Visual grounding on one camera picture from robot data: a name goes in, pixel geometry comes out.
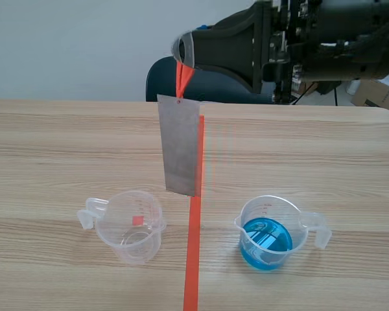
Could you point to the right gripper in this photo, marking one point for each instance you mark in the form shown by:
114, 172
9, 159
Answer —
278, 29

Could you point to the grey metal plate orange strip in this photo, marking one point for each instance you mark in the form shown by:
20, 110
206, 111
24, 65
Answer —
179, 145

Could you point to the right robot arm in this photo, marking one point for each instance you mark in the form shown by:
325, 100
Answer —
350, 39

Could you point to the empty clear plastic beaker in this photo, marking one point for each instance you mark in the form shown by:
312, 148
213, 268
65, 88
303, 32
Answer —
129, 226

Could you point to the clear beaker with blue liquid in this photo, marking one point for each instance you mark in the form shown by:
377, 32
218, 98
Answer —
266, 236

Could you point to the dark blue chair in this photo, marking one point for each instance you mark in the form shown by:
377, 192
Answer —
160, 81

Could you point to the brown cardboard box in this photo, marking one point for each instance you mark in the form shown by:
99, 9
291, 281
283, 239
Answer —
381, 97

